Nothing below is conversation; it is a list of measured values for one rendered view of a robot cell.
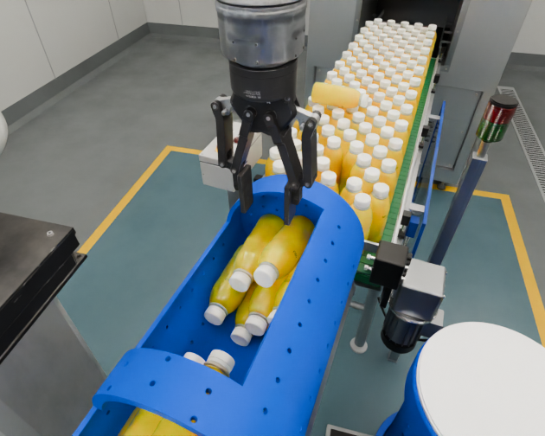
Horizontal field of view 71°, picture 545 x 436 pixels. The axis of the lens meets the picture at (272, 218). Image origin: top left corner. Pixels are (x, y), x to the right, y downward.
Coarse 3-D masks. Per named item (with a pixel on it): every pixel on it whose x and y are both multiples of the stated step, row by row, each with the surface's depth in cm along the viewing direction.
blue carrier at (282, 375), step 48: (240, 240) 88; (336, 240) 66; (192, 288) 73; (288, 288) 56; (336, 288) 63; (144, 336) 61; (192, 336) 72; (288, 336) 52; (144, 384) 45; (192, 384) 44; (240, 384) 72; (288, 384) 49; (96, 432) 55; (192, 432) 42; (240, 432) 43; (288, 432) 47
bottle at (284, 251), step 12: (300, 216) 78; (288, 228) 74; (300, 228) 75; (312, 228) 77; (276, 240) 71; (288, 240) 71; (300, 240) 73; (264, 252) 70; (276, 252) 69; (288, 252) 69; (300, 252) 72; (264, 264) 68; (276, 264) 68; (288, 264) 69
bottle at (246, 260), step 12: (264, 216) 81; (276, 216) 81; (264, 228) 78; (276, 228) 79; (252, 240) 76; (264, 240) 76; (240, 252) 74; (252, 252) 73; (240, 264) 72; (252, 264) 72; (252, 276) 72
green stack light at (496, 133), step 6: (480, 120) 97; (486, 120) 94; (480, 126) 96; (486, 126) 95; (492, 126) 94; (498, 126) 93; (504, 126) 93; (480, 132) 97; (486, 132) 95; (492, 132) 94; (498, 132) 94; (504, 132) 95; (480, 138) 97; (486, 138) 96; (492, 138) 95; (498, 138) 95
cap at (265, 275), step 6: (258, 270) 66; (264, 270) 66; (270, 270) 66; (258, 276) 67; (264, 276) 66; (270, 276) 66; (276, 276) 67; (258, 282) 68; (264, 282) 67; (270, 282) 66
